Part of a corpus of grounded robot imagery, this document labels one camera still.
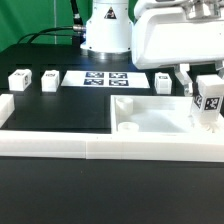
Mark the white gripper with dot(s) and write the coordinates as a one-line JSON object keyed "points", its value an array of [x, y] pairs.
{"points": [[164, 37]]}

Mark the white square table top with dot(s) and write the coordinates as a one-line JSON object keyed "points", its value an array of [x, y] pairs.
{"points": [[157, 114]]}

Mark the white sheet with AprilTags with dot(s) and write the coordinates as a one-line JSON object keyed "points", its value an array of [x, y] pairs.
{"points": [[105, 79]]}

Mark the white U-shaped fence wall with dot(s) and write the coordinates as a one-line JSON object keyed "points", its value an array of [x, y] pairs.
{"points": [[128, 146]]}

